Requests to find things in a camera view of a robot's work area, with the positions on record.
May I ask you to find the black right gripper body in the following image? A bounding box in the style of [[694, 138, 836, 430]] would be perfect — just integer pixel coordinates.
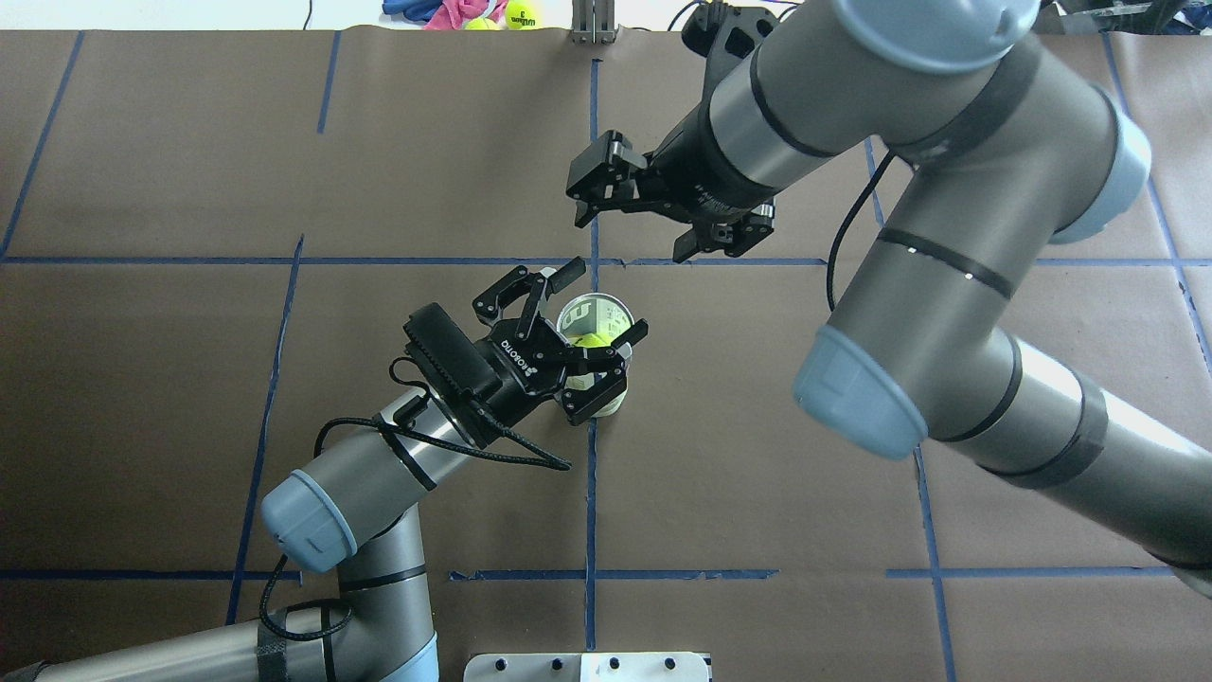
[[644, 102, 758, 224]]

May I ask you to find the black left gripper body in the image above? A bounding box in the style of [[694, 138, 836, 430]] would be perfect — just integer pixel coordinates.
[[462, 319, 571, 426]]

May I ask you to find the yellow tennis ball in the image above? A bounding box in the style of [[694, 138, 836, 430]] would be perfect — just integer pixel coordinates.
[[570, 332, 617, 353], [503, 0, 545, 30]]

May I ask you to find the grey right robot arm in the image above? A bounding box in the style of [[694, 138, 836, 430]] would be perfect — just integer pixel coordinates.
[[567, 1, 1210, 596]]

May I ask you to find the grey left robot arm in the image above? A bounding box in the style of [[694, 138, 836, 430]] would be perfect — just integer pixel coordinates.
[[8, 258, 648, 681]]

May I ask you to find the yellow tennis ball on cloth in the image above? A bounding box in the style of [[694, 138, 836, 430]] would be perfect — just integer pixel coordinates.
[[503, 0, 545, 30]]

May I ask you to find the pink and blue cloth pile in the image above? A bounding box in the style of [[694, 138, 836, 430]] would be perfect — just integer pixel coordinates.
[[381, 1, 507, 31]]

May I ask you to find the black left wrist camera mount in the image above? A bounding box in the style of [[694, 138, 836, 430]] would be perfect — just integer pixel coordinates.
[[404, 303, 501, 409]]

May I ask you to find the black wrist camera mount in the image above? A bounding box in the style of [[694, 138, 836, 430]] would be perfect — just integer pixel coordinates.
[[404, 303, 501, 409], [680, 1, 781, 58]]

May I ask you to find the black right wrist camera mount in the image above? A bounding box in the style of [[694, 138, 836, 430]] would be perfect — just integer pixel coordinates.
[[680, 1, 781, 58]]

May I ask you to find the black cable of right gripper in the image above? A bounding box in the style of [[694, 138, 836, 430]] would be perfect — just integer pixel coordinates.
[[827, 150, 899, 314]]

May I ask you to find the grey metal camera post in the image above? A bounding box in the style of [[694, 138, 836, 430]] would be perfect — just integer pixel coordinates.
[[570, 0, 618, 45]]

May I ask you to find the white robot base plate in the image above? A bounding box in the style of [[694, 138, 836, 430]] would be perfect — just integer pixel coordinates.
[[463, 651, 714, 681]]

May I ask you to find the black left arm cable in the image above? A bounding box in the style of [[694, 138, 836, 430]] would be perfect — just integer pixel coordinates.
[[258, 355, 574, 644]]

